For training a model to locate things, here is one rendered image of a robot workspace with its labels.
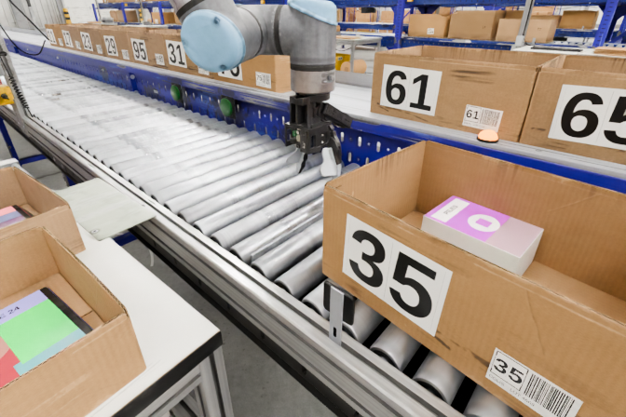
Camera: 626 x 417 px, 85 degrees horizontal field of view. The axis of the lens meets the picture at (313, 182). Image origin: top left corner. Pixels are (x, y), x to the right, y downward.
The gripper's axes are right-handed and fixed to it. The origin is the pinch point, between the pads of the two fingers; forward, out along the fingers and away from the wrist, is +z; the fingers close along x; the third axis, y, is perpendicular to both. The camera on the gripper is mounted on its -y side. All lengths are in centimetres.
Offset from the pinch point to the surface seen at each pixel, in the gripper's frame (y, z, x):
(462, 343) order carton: 22.4, 0.8, 42.1
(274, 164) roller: -6.6, 5.7, -23.0
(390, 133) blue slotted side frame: -23.0, -5.9, 5.1
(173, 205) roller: 25.2, 5.8, -22.9
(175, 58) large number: -29, -15, -114
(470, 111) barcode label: -28.9, -13.8, 22.1
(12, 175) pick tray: 48, -3, -46
